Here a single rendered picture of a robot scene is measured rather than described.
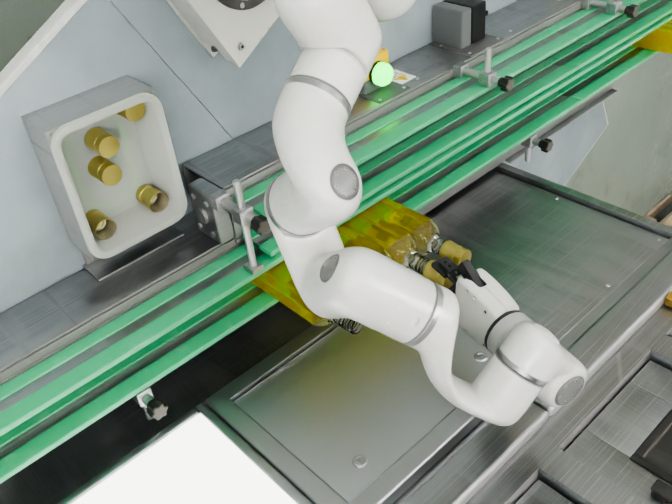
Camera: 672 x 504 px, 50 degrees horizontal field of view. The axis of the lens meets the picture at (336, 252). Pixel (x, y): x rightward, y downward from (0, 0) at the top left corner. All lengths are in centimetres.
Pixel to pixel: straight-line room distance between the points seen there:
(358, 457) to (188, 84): 65
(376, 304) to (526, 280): 66
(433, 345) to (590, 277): 64
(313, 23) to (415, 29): 77
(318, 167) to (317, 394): 51
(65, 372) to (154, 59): 49
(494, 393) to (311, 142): 40
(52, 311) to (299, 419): 41
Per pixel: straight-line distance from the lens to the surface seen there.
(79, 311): 117
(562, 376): 101
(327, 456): 111
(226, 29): 116
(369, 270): 82
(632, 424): 123
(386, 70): 140
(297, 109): 82
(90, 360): 110
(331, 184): 78
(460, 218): 160
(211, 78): 127
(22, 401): 109
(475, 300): 109
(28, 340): 115
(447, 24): 160
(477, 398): 96
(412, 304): 84
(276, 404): 119
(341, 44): 86
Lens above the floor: 176
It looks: 38 degrees down
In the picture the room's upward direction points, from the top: 120 degrees clockwise
